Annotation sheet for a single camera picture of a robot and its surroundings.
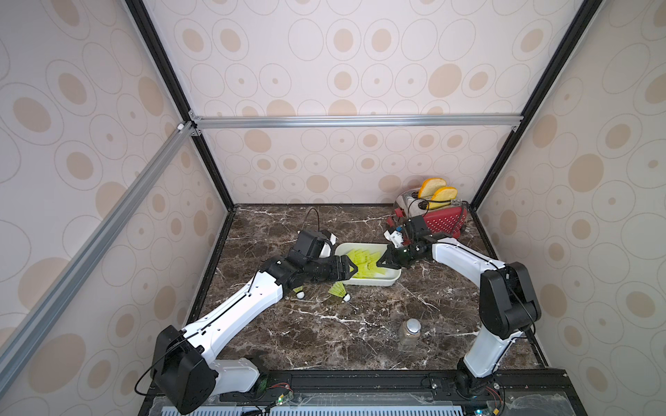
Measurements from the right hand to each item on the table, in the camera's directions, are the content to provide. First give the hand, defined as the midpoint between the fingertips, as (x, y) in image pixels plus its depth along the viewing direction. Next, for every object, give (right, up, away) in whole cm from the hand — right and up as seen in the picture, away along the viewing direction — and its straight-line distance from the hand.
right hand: (375, 266), depth 89 cm
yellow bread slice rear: (+22, +29, +8) cm, 37 cm away
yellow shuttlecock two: (-3, +1, +7) cm, 8 cm away
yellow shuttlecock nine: (-26, -9, +2) cm, 28 cm away
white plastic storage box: (+6, -4, +2) cm, 8 cm away
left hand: (-8, +1, -16) cm, 18 cm away
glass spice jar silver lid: (+8, -17, -15) cm, 24 cm away
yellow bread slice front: (+25, +25, +3) cm, 35 cm away
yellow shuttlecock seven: (-2, -3, +3) cm, 5 cm away
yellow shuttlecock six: (-13, -8, +1) cm, 15 cm away
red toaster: (+29, +17, +6) cm, 34 cm away
